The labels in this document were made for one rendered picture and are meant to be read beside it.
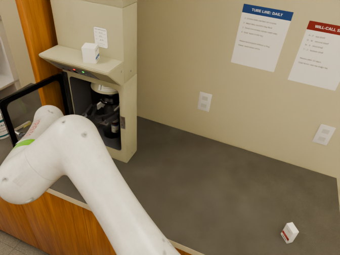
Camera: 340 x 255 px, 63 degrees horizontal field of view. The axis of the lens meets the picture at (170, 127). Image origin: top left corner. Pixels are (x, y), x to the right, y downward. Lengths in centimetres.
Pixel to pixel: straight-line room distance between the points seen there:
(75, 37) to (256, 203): 109
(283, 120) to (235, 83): 32
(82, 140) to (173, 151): 95
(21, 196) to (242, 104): 115
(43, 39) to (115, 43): 34
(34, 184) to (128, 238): 26
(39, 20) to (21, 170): 74
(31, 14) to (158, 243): 98
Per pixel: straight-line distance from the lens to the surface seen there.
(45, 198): 161
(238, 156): 161
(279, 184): 155
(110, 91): 130
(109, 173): 65
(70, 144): 67
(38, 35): 131
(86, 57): 113
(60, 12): 125
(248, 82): 148
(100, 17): 114
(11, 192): 76
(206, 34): 144
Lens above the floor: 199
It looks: 38 degrees down
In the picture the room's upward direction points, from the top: 5 degrees clockwise
